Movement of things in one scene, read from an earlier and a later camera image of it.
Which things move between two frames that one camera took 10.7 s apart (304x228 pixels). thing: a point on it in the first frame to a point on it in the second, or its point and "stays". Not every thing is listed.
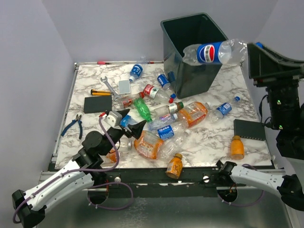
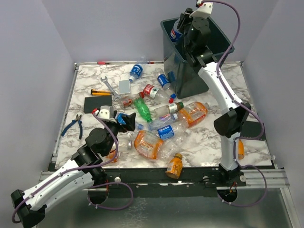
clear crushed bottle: [170, 147] stays
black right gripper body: [281, 98] to [184, 25]
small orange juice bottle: [175, 166] stays
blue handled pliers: [78, 119] stays
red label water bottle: [158, 94] stays
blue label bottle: [226, 108] to [175, 34]
